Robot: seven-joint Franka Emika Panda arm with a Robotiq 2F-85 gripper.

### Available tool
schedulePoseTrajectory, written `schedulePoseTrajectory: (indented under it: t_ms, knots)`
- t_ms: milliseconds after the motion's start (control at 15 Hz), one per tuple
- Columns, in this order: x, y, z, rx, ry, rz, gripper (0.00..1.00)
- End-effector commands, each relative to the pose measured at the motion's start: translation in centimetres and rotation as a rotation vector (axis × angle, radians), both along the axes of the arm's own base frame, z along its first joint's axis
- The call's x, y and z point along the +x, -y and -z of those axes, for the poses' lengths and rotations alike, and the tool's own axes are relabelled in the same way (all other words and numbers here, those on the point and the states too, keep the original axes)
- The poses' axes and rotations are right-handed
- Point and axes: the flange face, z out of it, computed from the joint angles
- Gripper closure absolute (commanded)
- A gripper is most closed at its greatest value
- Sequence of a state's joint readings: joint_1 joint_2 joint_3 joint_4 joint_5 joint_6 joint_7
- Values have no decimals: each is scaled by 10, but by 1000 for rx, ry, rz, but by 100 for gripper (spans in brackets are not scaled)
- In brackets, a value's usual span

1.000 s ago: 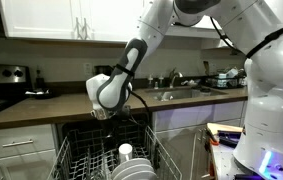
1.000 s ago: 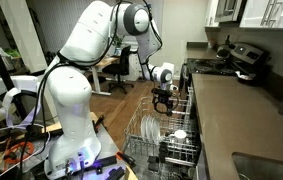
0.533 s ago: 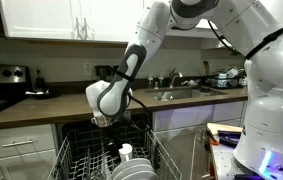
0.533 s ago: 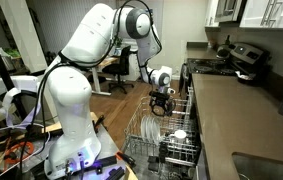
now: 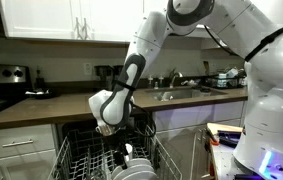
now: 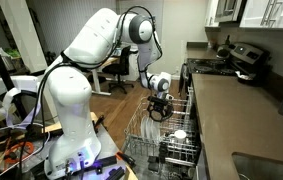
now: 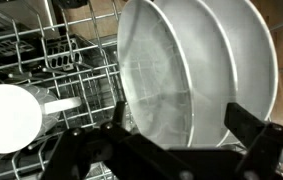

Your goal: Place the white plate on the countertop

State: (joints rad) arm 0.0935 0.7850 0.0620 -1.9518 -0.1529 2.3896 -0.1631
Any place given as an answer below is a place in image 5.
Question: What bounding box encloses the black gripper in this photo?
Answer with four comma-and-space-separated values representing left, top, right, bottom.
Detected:
104, 128, 131, 170

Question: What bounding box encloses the white dinner plate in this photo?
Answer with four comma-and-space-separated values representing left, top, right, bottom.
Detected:
111, 157, 153, 179
113, 163, 155, 180
120, 170, 159, 180

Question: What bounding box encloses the white cup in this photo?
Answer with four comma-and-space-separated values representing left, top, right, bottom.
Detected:
124, 143, 134, 160

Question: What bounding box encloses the built-in black dishwasher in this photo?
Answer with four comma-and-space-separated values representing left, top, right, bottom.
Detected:
56, 113, 155, 180

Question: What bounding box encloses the white lower cabinet door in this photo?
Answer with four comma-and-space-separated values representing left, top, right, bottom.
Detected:
0, 149, 58, 180
155, 124, 213, 180

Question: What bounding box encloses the white drawer front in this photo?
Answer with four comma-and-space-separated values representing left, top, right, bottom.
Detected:
152, 100, 249, 133
0, 124, 57, 160

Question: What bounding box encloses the steel kitchen sink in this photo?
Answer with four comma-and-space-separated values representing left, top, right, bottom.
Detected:
144, 86, 229, 102

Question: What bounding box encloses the orange clamp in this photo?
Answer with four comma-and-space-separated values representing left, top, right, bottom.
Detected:
208, 133, 220, 147

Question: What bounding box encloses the chrome sink faucet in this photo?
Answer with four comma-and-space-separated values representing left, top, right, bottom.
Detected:
168, 68, 184, 89

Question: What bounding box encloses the white dish brush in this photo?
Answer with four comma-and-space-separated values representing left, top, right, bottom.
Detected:
180, 78, 200, 87

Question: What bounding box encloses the black pan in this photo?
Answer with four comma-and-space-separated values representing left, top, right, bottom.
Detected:
25, 88, 57, 100

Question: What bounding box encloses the perforated metal robot table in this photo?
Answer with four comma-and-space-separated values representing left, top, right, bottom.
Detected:
209, 139, 283, 180

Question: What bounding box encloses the wooden board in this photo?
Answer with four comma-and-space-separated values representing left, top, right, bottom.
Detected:
206, 122, 244, 136

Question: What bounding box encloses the black device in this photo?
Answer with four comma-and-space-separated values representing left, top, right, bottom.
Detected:
217, 130, 243, 148

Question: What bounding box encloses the dark bottle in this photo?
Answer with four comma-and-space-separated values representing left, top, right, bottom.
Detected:
35, 68, 46, 91

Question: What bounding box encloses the brown wooden utensil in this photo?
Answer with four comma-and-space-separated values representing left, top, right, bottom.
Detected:
203, 60, 211, 76

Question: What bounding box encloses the black dish drying rack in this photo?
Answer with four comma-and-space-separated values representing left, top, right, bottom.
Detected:
204, 68, 249, 89

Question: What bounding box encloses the white container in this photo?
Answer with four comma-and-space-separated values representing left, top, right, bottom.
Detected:
217, 67, 240, 80

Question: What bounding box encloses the steel and black stove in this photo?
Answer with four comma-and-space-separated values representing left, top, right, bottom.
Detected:
0, 63, 33, 122

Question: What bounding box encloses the white upper cabinet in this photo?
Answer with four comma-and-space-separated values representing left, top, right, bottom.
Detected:
0, 0, 149, 44

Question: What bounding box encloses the white wire dishwasher rack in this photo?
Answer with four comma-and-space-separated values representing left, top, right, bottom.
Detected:
47, 123, 183, 180

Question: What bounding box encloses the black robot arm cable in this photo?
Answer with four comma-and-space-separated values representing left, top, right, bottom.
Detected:
129, 24, 249, 138

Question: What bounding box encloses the white wall outlet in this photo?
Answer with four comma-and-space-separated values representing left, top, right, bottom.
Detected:
83, 62, 93, 76

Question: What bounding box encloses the silver drawer handle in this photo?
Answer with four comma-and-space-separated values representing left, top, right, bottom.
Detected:
1, 139, 35, 149

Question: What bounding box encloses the silver cabinet handle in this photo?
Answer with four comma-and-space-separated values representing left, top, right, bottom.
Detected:
73, 17, 81, 40
81, 18, 91, 40

